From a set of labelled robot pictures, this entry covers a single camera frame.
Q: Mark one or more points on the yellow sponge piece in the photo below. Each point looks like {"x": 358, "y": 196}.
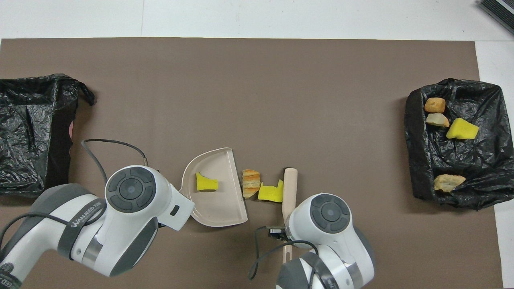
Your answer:
{"x": 271, "y": 193}
{"x": 461, "y": 129}
{"x": 205, "y": 184}

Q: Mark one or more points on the beige hand brush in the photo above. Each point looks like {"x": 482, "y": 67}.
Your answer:
{"x": 290, "y": 188}

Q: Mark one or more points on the striped croissant piece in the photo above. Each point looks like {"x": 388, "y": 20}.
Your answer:
{"x": 251, "y": 182}

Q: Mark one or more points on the beige plastic dustpan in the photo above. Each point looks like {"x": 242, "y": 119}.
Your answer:
{"x": 219, "y": 204}

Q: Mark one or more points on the pale bread chunk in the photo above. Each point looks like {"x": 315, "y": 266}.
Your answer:
{"x": 437, "y": 119}

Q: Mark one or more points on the brown bread roll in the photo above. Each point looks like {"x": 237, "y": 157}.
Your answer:
{"x": 435, "y": 105}

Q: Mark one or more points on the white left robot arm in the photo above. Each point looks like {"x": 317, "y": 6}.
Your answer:
{"x": 120, "y": 224}

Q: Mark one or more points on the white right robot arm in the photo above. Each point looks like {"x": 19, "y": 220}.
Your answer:
{"x": 329, "y": 224}

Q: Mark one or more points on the black bag-lined bin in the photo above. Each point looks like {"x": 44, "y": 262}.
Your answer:
{"x": 474, "y": 168}
{"x": 24, "y": 152}

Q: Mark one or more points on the brown table mat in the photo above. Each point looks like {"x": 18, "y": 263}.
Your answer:
{"x": 281, "y": 100}

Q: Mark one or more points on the flat tan bread piece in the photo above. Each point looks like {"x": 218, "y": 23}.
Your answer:
{"x": 447, "y": 182}

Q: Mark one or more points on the dark ribbed panel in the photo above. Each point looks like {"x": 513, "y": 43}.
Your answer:
{"x": 500, "y": 10}

